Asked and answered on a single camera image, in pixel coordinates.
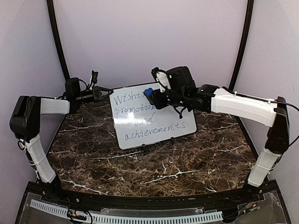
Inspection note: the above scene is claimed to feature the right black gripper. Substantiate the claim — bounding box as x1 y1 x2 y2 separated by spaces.
148 88 187 109

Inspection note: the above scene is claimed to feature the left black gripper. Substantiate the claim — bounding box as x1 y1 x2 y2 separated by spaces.
76 86 114 105

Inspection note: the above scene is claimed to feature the blue whiteboard eraser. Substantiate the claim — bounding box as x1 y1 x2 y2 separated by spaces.
143 88 154 99

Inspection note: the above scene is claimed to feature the white whiteboard with black frame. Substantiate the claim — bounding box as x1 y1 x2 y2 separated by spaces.
110 83 197 150

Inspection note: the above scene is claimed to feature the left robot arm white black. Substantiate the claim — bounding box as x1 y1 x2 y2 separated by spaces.
9 86 114 203

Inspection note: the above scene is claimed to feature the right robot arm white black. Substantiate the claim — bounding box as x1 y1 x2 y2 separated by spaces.
144 84 290 203

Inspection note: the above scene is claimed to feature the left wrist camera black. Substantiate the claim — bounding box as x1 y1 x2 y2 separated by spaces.
65 77 81 100

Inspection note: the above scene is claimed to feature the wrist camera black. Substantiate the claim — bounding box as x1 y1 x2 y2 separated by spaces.
166 66 193 90
65 77 81 100

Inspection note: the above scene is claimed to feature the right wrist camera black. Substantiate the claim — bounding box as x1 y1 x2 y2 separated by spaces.
166 66 193 90

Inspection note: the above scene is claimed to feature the left black frame post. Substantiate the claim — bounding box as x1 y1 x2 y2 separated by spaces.
46 0 70 81

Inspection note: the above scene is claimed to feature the black frame post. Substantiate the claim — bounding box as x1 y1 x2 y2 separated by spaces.
228 0 254 91
46 0 70 81

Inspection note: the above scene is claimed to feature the right black frame post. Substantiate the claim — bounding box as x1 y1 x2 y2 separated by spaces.
228 0 254 91

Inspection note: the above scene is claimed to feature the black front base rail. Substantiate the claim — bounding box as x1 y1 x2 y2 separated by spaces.
25 181 278 214

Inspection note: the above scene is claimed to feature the white slotted cable duct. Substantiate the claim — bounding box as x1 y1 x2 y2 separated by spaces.
29 199 223 224

